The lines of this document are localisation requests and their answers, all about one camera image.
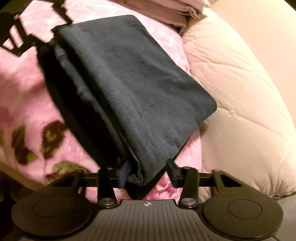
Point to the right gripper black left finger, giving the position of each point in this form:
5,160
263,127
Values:
107,179

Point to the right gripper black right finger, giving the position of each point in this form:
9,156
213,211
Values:
186,178

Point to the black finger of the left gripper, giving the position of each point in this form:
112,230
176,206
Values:
59,7
39,42

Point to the blue denim jeans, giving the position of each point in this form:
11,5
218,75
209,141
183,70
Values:
124,99

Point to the cream quilted pillow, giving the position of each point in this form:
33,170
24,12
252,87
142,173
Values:
251,135

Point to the white rolled duvet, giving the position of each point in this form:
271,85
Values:
175,13

